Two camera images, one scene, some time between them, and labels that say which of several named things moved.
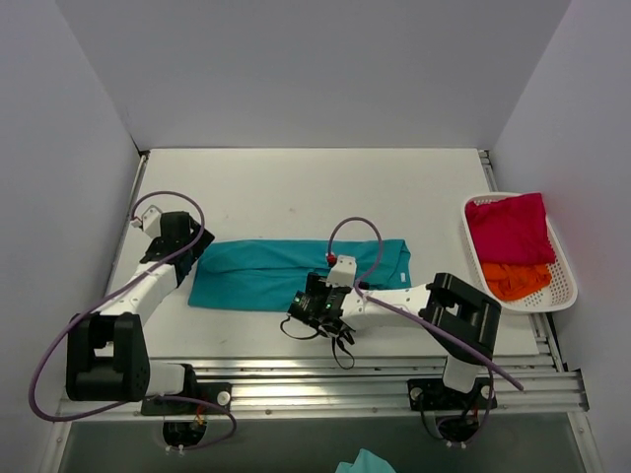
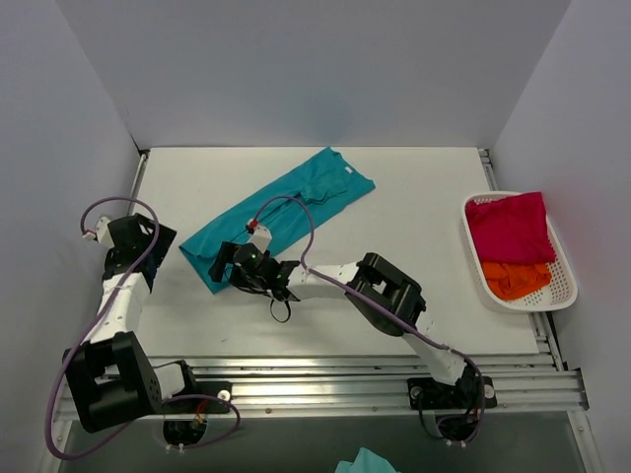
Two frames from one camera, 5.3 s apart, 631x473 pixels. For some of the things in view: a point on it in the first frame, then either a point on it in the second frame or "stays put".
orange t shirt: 511,282 stays put
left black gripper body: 192,251 to 149,255
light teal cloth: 366,461 stays put
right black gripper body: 300,311 to 231,263
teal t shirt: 268,275 to 280,219
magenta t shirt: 511,231 stays put
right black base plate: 433,394 stays put
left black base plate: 219,394 stays put
